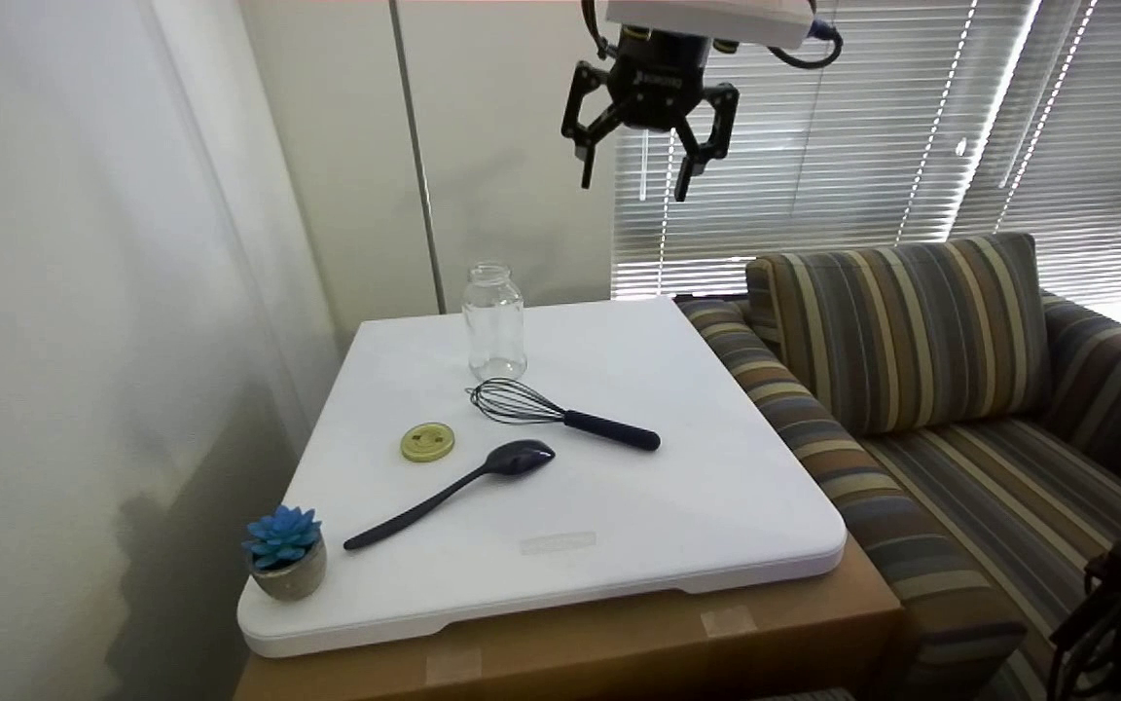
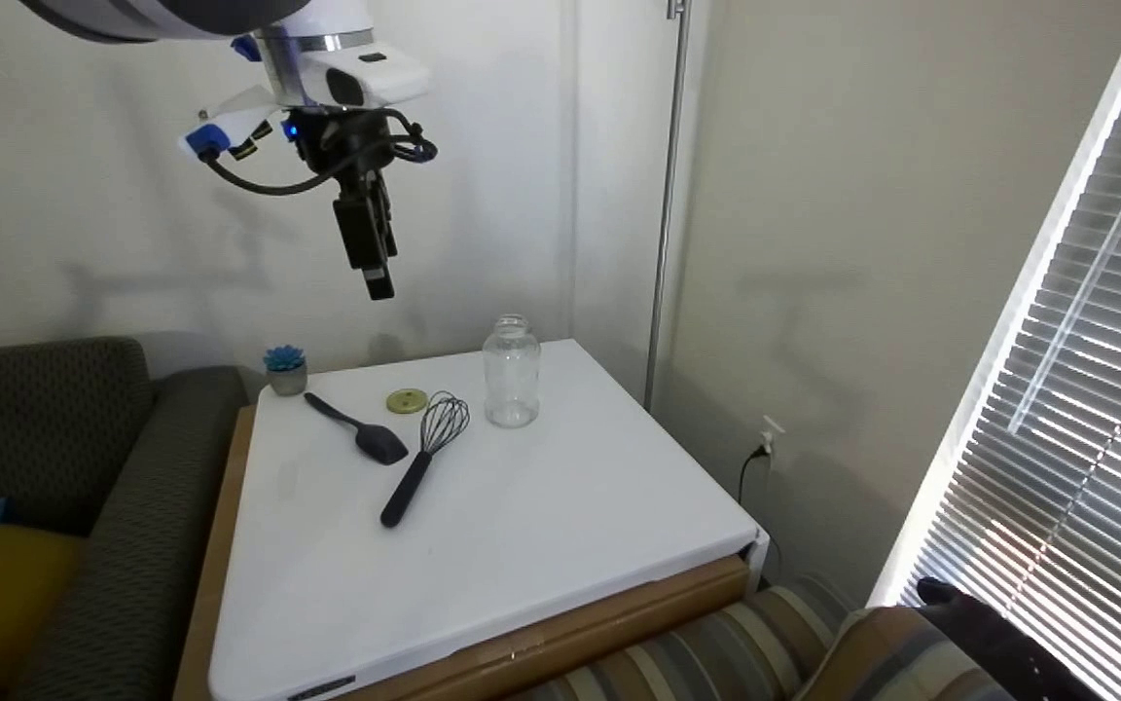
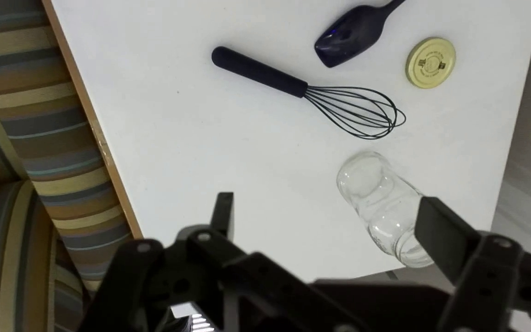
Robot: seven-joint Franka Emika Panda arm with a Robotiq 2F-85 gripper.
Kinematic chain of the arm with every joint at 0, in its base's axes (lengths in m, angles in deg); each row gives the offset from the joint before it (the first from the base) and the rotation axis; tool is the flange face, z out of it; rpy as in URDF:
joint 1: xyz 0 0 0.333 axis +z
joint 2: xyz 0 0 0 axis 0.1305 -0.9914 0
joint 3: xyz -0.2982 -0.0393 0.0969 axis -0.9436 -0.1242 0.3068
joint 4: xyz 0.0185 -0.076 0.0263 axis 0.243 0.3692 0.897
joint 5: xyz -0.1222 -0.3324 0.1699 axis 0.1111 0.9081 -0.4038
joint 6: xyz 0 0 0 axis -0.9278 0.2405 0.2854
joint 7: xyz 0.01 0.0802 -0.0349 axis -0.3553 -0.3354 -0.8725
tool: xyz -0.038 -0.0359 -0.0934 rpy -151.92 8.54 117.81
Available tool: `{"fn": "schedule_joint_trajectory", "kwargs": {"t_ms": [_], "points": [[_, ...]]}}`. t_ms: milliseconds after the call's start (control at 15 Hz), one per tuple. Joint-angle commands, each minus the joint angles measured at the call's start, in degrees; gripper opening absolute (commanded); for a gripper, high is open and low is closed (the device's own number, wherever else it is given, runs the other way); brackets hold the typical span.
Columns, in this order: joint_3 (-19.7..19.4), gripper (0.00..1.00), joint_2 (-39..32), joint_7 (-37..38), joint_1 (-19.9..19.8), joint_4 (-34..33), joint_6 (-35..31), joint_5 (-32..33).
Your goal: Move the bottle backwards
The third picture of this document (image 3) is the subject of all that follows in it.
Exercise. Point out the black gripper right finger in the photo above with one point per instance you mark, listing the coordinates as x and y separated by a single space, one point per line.
446 236

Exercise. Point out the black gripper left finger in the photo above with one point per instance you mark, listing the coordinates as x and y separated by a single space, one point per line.
221 214

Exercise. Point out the clear glass jar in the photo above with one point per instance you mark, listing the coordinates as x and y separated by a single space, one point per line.
382 203

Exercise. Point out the white square table top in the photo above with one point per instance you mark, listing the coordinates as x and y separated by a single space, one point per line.
216 153

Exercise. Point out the yellow-green round lid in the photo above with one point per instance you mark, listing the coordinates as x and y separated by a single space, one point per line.
430 63

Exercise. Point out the striped sofa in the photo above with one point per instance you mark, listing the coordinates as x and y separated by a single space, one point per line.
32 153

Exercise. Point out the black plastic spoon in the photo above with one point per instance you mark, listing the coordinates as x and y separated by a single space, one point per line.
351 33

